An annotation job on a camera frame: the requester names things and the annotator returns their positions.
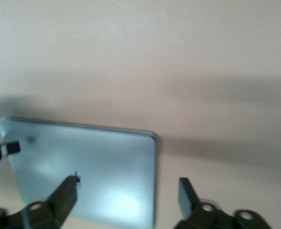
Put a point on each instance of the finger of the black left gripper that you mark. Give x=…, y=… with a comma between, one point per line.
x=12, y=148

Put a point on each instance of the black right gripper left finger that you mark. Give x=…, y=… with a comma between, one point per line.
x=56, y=205

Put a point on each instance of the grey laptop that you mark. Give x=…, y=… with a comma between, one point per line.
x=107, y=162

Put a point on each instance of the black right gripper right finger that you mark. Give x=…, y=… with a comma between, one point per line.
x=192, y=210

